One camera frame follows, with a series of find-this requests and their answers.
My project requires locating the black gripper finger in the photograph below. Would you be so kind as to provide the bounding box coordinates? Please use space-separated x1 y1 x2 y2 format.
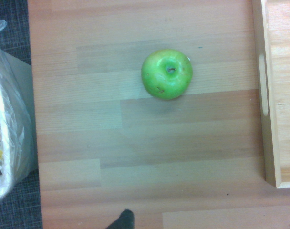
104 209 135 229

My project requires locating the green apple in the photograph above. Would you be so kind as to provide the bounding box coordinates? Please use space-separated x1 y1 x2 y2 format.
141 49 193 101

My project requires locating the light wooden tray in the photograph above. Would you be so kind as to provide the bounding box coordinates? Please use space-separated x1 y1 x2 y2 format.
251 0 290 189

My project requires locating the grey bin with plastic liner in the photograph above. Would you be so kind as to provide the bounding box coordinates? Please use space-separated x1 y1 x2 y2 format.
0 20 38 206

